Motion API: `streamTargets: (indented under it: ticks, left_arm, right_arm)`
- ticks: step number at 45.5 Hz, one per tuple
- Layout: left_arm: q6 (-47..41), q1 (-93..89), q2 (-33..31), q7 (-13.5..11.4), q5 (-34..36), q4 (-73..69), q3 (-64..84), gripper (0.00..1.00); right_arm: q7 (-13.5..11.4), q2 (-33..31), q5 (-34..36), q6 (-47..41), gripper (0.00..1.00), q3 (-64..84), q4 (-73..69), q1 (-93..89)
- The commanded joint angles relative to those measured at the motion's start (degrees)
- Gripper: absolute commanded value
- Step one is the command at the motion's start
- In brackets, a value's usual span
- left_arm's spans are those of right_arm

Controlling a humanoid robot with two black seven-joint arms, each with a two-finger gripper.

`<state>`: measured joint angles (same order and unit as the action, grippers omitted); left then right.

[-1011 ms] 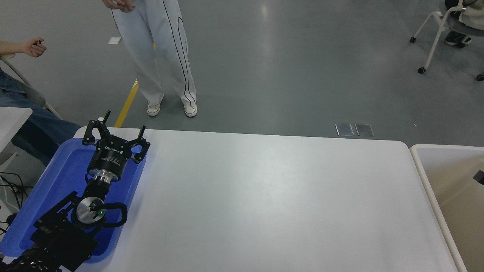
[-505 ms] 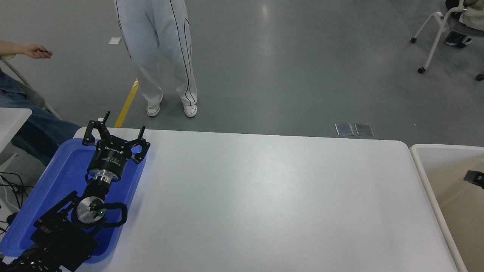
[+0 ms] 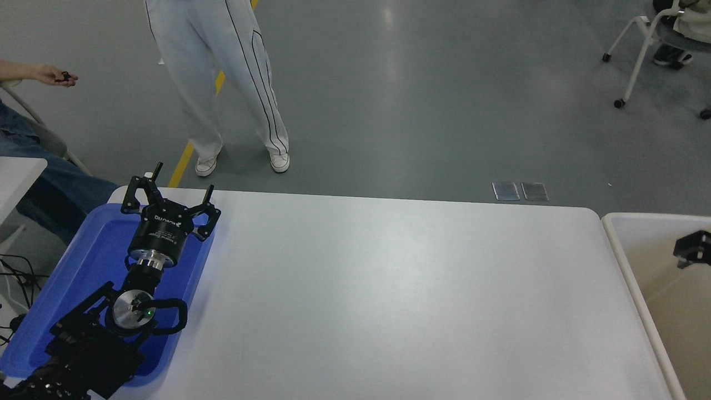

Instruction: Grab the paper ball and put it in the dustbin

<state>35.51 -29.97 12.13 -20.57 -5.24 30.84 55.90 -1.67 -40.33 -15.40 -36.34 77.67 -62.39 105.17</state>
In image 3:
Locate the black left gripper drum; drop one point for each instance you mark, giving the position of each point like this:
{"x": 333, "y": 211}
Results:
{"x": 161, "y": 230}

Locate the blue plastic tray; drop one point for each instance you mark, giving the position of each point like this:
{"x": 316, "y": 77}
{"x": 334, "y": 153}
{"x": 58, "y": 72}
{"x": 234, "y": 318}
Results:
{"x": 83, "y": 261}

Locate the person's forearm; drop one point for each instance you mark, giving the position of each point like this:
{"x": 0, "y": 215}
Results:
{"x": 16, "y": 70}

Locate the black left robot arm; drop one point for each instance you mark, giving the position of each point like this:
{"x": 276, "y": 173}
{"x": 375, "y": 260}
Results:
{"x": 83, "y": 344}

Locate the person's hand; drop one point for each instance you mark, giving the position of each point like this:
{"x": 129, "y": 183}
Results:
{"x": 50, "y": 75}

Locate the white frame chair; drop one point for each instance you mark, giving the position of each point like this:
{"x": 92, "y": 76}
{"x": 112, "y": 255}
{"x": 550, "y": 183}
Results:
{"x": 47, "y": 141}

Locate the metal floor plate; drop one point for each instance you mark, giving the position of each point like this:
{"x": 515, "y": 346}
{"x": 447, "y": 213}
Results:
{"x": 506, "y": 190}
{"x": 535, "y": 191}

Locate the large pale bin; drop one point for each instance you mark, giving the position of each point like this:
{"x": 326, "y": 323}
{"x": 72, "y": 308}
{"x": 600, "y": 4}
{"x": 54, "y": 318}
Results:
{"x": 666, "y": 355}

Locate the white wheeled chair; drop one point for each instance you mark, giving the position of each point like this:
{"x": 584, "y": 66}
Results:
{"x": 639, "y": 64}

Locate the small black object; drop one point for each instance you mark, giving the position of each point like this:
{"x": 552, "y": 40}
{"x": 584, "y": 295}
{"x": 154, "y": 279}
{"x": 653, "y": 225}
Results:
{"x": 66, "y": 76}

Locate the small white table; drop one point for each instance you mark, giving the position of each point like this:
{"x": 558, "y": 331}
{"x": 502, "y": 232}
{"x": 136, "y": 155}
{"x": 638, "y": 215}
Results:
{"x": 16, "y": 178}

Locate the person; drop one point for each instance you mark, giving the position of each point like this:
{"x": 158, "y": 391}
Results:
{"x": 189, "y": 72}
{"x": 691, "y": 25}
{"x": 55, "y": 189}

